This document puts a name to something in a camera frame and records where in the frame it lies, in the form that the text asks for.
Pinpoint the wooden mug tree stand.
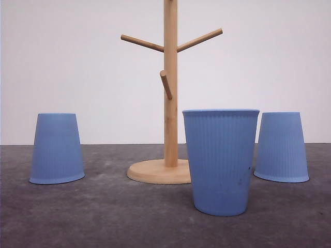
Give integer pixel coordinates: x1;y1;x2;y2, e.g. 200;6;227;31
121;0;223;185

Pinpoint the blue ribbed cup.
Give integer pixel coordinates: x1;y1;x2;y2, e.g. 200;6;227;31
182;109;260;216
253;112;310;183
29;113;85;184

